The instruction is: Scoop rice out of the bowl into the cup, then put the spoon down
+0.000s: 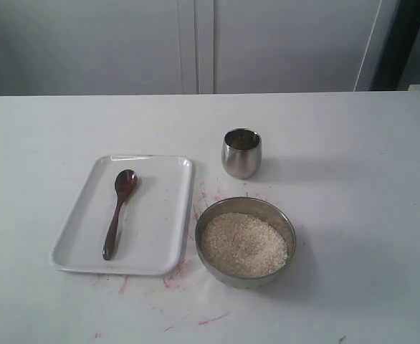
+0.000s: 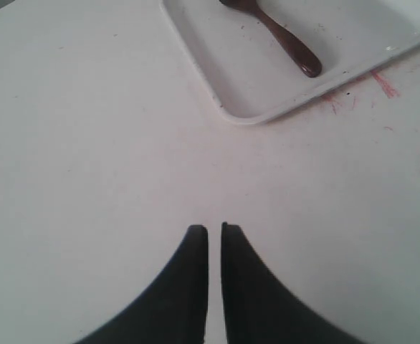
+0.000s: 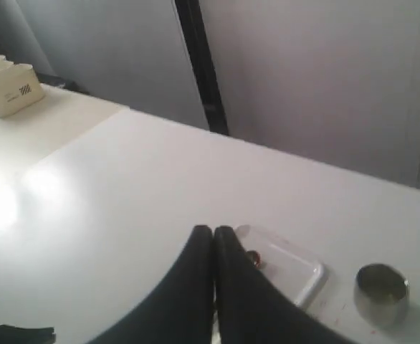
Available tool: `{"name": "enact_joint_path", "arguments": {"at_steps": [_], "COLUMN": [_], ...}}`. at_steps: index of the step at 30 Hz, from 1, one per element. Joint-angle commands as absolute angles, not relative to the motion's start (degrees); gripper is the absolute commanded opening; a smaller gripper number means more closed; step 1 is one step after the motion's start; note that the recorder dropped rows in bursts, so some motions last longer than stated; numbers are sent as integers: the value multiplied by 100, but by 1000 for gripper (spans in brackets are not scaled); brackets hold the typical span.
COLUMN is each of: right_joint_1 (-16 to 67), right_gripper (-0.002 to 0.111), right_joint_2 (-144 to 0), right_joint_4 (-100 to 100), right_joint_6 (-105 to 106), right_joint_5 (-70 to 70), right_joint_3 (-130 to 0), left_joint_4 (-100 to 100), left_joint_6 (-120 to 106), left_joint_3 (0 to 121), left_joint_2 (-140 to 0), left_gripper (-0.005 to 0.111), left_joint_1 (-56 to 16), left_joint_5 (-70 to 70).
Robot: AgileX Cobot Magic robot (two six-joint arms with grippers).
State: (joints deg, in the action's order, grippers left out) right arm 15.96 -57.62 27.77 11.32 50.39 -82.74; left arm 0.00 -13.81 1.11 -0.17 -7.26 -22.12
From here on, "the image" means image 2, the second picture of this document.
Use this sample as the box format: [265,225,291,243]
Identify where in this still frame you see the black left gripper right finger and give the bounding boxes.
[221,222,343,343]

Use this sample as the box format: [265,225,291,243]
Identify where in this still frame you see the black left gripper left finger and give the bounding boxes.
[79,225,209,343]

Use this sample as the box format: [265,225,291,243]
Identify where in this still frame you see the brown wooden spoon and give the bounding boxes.
[220,0,323,78]

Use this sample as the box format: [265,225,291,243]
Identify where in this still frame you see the white rectangular tray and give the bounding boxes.
[161,1,420,125]

